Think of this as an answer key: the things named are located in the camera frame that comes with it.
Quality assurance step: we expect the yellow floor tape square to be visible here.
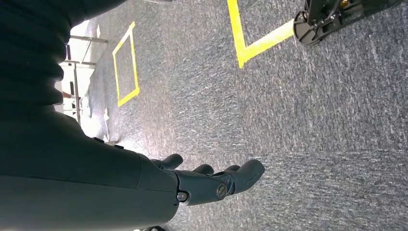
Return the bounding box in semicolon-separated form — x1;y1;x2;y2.
112;21;140;107

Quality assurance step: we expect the white table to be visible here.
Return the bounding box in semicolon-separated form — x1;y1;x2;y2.
54;19;109;125

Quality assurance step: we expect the yellow floor tape corner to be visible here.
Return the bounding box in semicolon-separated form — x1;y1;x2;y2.
227;0;295;69

